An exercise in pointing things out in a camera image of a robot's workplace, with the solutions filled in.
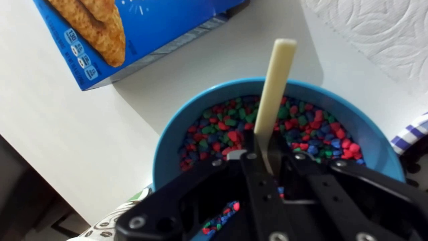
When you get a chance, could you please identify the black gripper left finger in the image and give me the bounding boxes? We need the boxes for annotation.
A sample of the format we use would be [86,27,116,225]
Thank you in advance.
[115,155,286,241]

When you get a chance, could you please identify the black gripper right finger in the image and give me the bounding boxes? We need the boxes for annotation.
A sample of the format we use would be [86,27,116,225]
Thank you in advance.
[268,135,428,241]

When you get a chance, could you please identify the near patterned coffee cup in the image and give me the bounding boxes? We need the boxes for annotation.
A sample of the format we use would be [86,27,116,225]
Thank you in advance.
[66,185,152,241]

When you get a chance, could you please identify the blue bowl of cereal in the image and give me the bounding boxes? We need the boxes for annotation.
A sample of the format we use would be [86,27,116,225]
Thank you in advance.
[152,77,405,187]

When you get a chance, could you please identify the white main table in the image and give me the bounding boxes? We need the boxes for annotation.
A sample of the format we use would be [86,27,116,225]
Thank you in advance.
[0,0,426,223]

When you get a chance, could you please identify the white paper napkin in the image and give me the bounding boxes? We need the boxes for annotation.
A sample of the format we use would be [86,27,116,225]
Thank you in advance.
[300,0,428,98]

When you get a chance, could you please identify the blue snack box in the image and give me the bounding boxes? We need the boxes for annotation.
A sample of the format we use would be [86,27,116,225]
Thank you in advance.
[33,0,250,91]

